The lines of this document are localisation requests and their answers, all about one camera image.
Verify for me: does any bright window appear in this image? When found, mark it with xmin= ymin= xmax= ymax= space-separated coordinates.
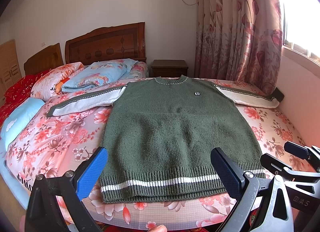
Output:
xmin=275 ymin=0 xmax=320 ymax=65

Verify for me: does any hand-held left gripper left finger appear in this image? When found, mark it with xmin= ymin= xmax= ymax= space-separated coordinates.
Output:
xmin=25 ymin=146 xmax=108 ymax=232

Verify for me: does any dark wooden nightstand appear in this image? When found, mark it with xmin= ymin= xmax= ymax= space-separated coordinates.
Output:
xmin=151 ymin=59 xmax=188 ymax=78

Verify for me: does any carved wooden headboard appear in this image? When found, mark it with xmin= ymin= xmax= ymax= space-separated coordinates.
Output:
xmin=65 ymin=22 xmax=147 ymax=65

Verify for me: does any pink floral bedsheet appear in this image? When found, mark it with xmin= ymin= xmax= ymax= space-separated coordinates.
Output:
xmin=0 ymin=62 xmax=315 ymax=230

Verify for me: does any orange floral quilt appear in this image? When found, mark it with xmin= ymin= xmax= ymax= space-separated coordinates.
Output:
xmin=30 ymin=62 xmax=85 ymax=102

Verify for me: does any pink floral curtain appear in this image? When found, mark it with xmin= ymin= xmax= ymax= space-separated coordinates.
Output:
xmin=194 ymin=0 xmax=287 ymax=95

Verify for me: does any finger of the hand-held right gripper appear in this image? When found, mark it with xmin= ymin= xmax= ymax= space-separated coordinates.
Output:
xmin=284 ymin=141 xmax=320 ymax=162
xmin=260 ymin=153 xmax=320 ymax=192

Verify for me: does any green knit sweater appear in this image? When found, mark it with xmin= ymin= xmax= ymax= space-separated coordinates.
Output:
xmin=47 ymin=75 xmax=280 ymax=203

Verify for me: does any small black object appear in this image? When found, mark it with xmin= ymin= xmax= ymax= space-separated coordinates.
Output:
xmin=271 ymin=87 xmax=285 ymax=102

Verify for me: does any red patterned blanket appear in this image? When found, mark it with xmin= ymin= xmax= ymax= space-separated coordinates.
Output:
xmin=0 ymin=70 xmax=52 ymax=122

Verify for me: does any person's left hand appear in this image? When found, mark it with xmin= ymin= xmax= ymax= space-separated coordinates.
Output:
xmin=147 ymin=224 xmax=167 ymax=232

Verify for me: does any light blue pillow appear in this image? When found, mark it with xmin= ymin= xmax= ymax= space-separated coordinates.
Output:
xmin=0 ymin=97 xmax=45 ymax=147

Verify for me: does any light blue floral quilt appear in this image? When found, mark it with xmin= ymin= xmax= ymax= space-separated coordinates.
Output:
xmin=61 ymin=58 xmax=139 ymax=94

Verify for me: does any plain wooden headboard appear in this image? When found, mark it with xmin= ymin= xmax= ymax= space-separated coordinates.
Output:
xmin=24 ymin=43 xmax=64 ymax=76

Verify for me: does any light wooden wardrobe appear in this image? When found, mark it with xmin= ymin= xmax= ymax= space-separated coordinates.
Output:
xmin=0 ymin=39 xmax=22 ymax=106

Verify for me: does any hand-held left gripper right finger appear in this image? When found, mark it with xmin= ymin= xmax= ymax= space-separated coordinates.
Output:
xmin=210 ymin=147 xmax=294 ymax=232

